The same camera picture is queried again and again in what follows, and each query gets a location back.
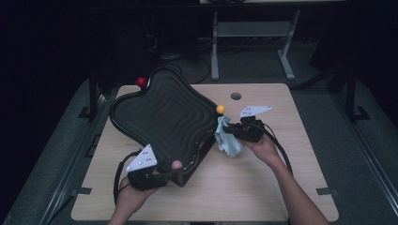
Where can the person's right hand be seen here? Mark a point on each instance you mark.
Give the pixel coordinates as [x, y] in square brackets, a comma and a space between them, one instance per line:
[266, 150]

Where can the pink ball knob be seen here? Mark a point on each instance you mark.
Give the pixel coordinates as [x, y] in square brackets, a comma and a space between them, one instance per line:
[176, 164]

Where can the white metal table frame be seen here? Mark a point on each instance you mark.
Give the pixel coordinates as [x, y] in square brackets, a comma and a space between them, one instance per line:
[250, 28]

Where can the black wavy tray stand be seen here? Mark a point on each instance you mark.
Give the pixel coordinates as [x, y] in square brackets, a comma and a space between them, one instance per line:
[162, 115]

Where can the red ball knob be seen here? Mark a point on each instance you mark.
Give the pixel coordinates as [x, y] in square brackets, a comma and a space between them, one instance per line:
[141, 82]

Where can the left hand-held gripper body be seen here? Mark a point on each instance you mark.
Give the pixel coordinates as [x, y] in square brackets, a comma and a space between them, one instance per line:
[142, 159]

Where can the person's left hand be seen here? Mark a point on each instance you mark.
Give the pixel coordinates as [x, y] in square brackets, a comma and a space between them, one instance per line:
[131, 200]

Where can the yellow ball knob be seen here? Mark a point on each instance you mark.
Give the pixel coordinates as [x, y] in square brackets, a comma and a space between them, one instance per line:
[220, 109]

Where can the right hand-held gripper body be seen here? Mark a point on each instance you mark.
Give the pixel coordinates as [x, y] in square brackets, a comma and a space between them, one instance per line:
[250, 131]

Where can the light blue cloth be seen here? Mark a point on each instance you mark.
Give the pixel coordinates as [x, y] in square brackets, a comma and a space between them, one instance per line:
[230, 145]

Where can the black metal post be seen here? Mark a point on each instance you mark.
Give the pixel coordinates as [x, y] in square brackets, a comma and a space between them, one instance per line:
[351, 93]
[93, 93]

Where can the dark tape strip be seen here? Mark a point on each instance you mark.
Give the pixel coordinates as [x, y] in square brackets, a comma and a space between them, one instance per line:
[84, 190]
[324, 191]

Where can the aluminium frame rail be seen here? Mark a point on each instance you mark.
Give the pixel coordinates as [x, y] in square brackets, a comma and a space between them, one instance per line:
[70, 175]
[372, 162]

